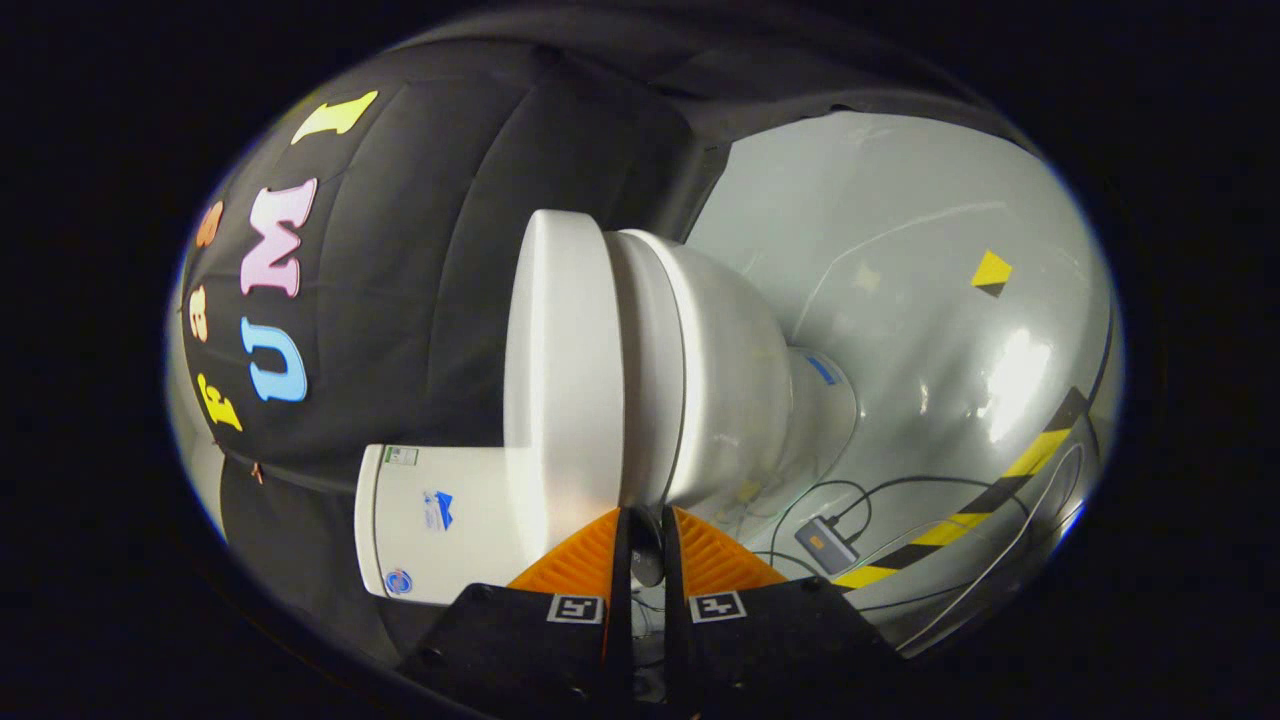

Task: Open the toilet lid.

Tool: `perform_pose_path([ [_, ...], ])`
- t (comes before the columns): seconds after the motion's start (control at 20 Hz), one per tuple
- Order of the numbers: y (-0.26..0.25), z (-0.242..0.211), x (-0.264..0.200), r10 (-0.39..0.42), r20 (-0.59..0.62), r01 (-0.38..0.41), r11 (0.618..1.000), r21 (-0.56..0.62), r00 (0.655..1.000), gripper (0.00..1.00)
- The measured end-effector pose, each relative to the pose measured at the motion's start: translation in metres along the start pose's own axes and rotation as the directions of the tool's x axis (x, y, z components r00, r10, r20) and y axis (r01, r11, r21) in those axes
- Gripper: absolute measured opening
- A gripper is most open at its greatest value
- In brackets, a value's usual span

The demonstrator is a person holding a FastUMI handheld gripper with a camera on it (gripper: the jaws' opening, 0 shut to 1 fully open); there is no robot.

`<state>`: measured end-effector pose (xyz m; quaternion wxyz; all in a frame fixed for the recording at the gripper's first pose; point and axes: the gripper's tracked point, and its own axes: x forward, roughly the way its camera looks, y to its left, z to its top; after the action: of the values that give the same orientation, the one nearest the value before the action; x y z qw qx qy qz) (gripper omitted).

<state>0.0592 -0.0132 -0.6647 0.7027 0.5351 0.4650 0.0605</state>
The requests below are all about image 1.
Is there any white toilet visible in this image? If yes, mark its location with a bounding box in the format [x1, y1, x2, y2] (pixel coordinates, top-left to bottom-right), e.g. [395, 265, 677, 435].
[354, 228, 861, 607]

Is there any black backdrop cloth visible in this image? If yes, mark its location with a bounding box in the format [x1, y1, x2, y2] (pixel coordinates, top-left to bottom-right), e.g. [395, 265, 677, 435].
[180, 5, 1041, 666]

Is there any yellow black striped tape strip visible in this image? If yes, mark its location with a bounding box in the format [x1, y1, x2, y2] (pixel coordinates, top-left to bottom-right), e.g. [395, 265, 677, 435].
[832, 387, 1093, 591]

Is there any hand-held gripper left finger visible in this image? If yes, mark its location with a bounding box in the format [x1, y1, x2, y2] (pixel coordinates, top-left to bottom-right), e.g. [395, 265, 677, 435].
[398, 507, 634, 720]

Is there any small yellow black tape piece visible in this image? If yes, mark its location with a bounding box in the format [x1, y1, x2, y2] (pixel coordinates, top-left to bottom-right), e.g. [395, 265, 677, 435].
[971, 250, 1014, 299]

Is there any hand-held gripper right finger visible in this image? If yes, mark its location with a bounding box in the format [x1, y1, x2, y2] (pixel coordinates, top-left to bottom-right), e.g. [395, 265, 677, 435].
[662, 506, 907, 720]

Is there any white toilet lid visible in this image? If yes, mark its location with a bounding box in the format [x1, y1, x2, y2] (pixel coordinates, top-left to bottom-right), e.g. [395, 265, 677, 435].
[503, 209, 627, 546]

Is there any small grey floor device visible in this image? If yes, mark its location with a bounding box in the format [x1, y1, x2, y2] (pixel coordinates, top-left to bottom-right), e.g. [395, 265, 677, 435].
[794, 515, 861, 575]

